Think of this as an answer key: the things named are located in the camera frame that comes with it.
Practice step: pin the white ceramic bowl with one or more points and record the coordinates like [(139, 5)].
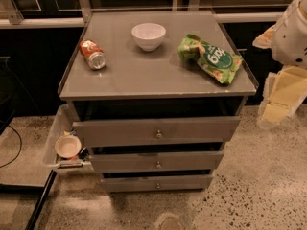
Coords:
[(148, 36)]

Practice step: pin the small beige bowl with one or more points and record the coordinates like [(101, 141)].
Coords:
[(68, 146)]

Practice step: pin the grey bottom drawer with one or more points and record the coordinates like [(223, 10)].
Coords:
[(157, 183)]

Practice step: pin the grey drawer cabinet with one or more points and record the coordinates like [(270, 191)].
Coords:
[(136, 84)]

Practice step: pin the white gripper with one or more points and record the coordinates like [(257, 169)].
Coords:
[(290, 39)]

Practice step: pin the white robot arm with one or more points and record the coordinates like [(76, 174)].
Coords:
[(289, 40)]

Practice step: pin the metal railing frame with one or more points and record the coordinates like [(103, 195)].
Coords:
[(26, 14)]

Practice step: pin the grey top drawer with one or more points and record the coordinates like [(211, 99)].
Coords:
[(135, 132)]

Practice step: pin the orange soda can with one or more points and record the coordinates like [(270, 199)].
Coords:
[(93, 54)]

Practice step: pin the clear plastic storage bin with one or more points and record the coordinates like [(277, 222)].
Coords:
[(62, 123)]

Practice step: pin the grey drawer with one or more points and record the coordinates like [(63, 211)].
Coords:
[(135, 132), (156, 162), (157, 183)]

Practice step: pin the green snack bag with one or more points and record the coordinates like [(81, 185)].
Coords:
[(214, 61)]

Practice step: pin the grey middle drawer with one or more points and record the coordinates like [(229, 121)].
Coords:
[(156, 162)]

